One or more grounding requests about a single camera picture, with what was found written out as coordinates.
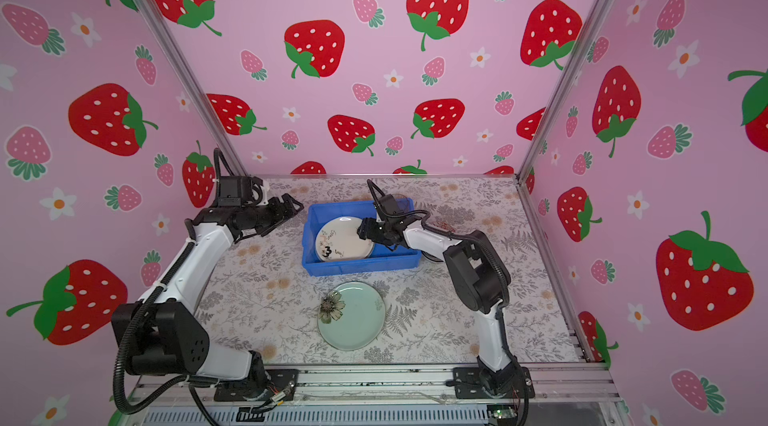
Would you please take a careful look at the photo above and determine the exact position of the aluminium front rail frame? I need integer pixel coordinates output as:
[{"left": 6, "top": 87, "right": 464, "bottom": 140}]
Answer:
[{"left": 121, "top": 363, "right": 633, "bottom": 425}]

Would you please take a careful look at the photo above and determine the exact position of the cream floral plate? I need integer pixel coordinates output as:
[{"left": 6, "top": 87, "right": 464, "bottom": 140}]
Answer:
[{"left": 315, "top": 216, "right": 374, "bottom": 262}]

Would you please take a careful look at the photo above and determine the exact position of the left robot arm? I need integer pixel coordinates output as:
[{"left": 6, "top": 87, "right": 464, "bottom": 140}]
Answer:
[{"left": 111, "top": 176, "right": 304, "bottom": 381}]

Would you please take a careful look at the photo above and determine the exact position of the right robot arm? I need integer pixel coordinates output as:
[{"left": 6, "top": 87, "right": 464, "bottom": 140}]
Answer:
[{"left": 357, "top": 182, "right": 525, "bottom": 397}]

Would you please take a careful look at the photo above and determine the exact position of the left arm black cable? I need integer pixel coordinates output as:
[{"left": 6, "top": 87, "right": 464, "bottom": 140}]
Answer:
[{"left": 112, "top": 299, "right": 193, "bottom": 416}]

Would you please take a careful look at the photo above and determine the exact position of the pale green flower plate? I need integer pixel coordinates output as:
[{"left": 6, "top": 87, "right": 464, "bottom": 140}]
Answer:
[{"left": 318, "top": 281, "right": 386, "bottom": 351}]

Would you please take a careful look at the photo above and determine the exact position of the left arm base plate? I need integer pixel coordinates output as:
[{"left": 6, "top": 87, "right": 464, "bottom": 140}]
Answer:
[{"left": 214, "top": 368, "right": 299, "bottom": 403}]

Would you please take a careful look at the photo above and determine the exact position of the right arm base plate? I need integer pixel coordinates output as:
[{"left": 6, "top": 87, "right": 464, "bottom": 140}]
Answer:
[{"left": 446, "top": 364, "right": 536, "bottom": 400}]

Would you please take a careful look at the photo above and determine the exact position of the blue plastic bin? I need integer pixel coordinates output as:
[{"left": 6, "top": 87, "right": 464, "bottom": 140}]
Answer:
[{"left": 302, "top": 200, "right": 422, "bottom": 276}]

